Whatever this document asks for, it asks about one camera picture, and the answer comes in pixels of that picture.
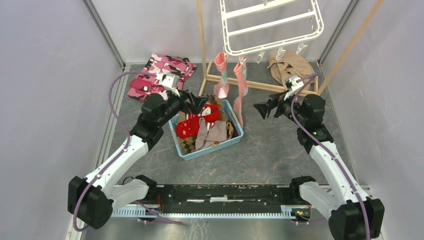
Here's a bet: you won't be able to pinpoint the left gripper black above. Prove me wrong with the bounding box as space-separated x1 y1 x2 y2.
157 87 209 128

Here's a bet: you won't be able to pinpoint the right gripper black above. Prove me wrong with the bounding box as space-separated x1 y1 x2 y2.
253 89 307 127

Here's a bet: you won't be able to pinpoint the pink sock green patches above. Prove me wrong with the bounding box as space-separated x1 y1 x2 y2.
213 52 230 99

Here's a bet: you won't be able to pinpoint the white clip hanger frame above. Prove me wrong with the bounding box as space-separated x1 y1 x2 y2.
218 0 325 63

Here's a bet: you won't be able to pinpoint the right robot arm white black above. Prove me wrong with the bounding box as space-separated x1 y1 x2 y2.
253 91 385 240

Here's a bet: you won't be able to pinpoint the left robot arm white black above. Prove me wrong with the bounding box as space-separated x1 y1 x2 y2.
67 90 209 230

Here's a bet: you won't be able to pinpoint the wooden hanger stand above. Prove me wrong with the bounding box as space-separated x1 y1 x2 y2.
196 0 385 96

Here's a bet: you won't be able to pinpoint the brown beige socks pile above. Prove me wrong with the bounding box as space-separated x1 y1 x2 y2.
177 94 234 154

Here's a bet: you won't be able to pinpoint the red sock white stars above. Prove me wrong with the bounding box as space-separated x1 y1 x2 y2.
175 104 221 139

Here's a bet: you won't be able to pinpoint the beige cloth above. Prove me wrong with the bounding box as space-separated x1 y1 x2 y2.
267 52 314 90

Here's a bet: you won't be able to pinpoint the blue plastic basket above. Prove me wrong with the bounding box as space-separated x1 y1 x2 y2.
168 99 244 161

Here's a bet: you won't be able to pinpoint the pink camouflage cloth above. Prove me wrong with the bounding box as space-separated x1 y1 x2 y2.
126 53 198 103

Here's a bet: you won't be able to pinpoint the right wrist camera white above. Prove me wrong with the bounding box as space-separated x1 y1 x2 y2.
283 75 304 100

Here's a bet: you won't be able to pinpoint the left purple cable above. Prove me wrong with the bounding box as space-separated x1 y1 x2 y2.
72 71 160 233

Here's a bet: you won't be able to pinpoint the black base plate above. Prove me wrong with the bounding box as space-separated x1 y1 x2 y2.
140 184 309 214

